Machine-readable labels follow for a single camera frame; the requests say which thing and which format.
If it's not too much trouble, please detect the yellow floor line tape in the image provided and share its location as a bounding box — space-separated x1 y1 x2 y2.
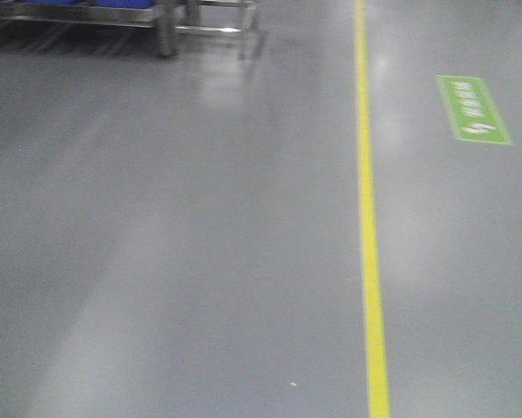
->
355 1 391 417

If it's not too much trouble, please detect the stainless steel wheeled cart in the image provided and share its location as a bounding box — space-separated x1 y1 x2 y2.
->
0 1 259 59

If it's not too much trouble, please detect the green floor sign sticker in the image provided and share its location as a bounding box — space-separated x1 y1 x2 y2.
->
436 75 513 145

